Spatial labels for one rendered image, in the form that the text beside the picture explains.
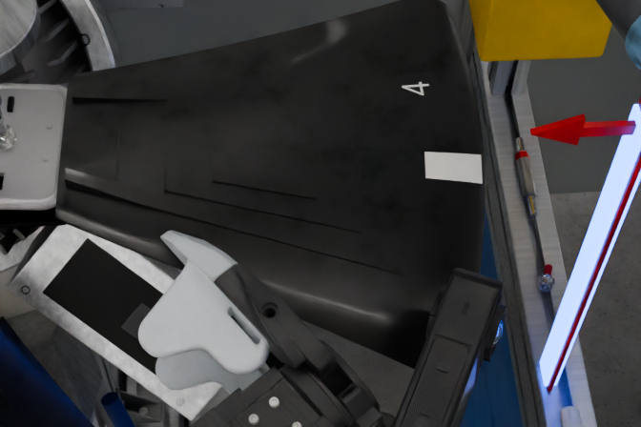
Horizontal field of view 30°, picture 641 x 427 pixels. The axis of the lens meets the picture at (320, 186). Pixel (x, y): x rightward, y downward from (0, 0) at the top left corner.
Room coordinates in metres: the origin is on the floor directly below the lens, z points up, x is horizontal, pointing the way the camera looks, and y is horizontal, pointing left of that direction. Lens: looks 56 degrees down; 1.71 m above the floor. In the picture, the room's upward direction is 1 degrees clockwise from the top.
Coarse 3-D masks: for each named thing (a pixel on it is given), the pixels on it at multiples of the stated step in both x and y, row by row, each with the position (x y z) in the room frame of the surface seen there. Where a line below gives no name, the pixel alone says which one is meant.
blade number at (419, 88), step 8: (424, 72) 0.44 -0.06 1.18; (432, 72) 0.44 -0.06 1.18; (392, 80) 0.43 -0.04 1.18; (400, 80) 0.43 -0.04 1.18; (408, 80) 0.43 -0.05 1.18; (416, 80) 0.43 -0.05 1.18; (424, 80) 0.43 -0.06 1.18; (432, 80) 0.43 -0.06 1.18; (392, 88) 0.43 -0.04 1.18; (400, 88) 0.43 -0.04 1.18; (408, 88) 0.43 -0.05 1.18; (416, 88) 0.43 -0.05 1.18; (424, 88) 0.43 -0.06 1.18; (432, 88) 0.43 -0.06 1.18; (400, 96) 0.42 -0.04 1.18; (408, 96) 0.42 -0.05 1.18; (416, 96) 0.42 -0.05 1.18; (424, 96) 0.42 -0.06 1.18; (432, 96) 0.42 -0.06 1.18; (400, 104) 0.42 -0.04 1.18; (408, 104) 0.42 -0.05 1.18
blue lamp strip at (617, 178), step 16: (640, 112) 0.41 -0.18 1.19; (640, 128) 0.40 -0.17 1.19; (624, 144) 0.41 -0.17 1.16; (640, 144) 0.39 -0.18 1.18; (624, 160) 0.40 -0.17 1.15; (608, 176) 0.41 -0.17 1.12; (624, 176) 0.39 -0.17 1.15; (608, 192) 0.41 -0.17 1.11; (608, 208) 0.40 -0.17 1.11; (592, 224) 0.41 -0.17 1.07; (608, 224) 0.39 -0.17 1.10; (592, 240) 0.40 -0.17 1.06; (592, 256) 0.40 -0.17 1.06; (576, 272) 0.41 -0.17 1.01; (576, 288) 0.40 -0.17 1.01; (576, 304) 0.39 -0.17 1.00; (560, 320) 0.41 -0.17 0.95; (560, 336) 0.40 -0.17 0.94; (544, 352) 0.41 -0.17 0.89; (560, 352) 0.39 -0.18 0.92; (544, 368) 0.40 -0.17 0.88; (544, 384) 0.39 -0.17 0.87
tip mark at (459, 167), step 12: (432, 156) 0.39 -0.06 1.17; (444, 156) 0.39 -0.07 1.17; (456, 156) 0.39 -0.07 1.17; (468, 156) 0.39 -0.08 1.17; (480, 156) 0.39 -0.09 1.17; (432, 168) 0.38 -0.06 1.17; (444, 168) 0.38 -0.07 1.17; (456, 168) 0.38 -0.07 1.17; (468, 168) 0.38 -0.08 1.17; (480, 168) 0.38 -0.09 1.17; (456, 180) 0.37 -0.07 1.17; (468, 180) 0.37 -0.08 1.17; (480, 180) 0.38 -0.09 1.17
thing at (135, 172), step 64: (192, 64) 0.44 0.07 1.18; (256, 64) 0.44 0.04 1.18; (320, 64) 0.44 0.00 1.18; (384, 64) 0.44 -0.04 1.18; (448, 64) 0.45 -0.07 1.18; (64, 128) 0.39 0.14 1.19; (128, 128) 0.39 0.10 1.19; (192, 128) 0.39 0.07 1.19; (256, 128) 0.39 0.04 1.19; (320, 128) 0.40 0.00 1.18; (384, 128) 0.40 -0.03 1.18; (448, 128) 0.40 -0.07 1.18; (64, 192) 0.34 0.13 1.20; (128, 192) 0.35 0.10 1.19; (192, 192) 0.35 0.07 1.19; (256, 192) 0.35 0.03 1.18; (320, 192) 0.36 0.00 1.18; (384, 192) 0.36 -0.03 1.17; (448, 192) 0.37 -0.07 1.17; (256, 256) 0.32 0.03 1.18; (320, 256) 0.32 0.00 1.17; (384, 256) 0.33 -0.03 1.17; (448, 256) 0.33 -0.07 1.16; (320, 320) 0.29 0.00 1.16; (384, 320) 0.29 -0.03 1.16
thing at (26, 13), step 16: (0, 0) 0.39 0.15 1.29; (16, 0) 0.39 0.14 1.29; (32, 0) 0.39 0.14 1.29; (0, 16) 0.38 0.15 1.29; (16, 16) 0.38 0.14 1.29; (32, 16) 0.38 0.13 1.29; (0, 32) 0.37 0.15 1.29; (16, 32) 0.37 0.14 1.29; (32, 32) 0.37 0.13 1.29; (0, 48) 0.36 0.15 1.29; (16, 48) 0.36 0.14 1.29; (0, 64) 0.35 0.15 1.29; (16, 64) 0.36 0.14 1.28
